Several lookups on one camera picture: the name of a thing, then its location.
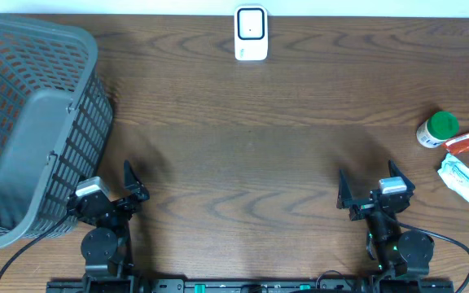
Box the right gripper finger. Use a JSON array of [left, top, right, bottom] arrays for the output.
[[336, 169, 353, 209], [388, 160, 415, 192]]

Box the white bottle green cap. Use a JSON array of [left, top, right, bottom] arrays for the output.
[[416, 112, 459, 149]]

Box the teal tissue packet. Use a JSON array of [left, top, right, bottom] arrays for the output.
[[437, 154, 469, 203]]

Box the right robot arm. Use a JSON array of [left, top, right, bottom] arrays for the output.
[[336, 160, 435, 292]]

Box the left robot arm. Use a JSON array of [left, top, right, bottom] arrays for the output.
[[67, 161, 150, 293]]

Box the white barcode scanner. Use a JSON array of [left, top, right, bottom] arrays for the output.
[[234, 5, 269, 61]]

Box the grey plastic shopping basket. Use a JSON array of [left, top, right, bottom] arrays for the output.
[[0, 14, 113, 249]]

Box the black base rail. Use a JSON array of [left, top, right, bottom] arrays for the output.
[[46, 271, 454, 293]]

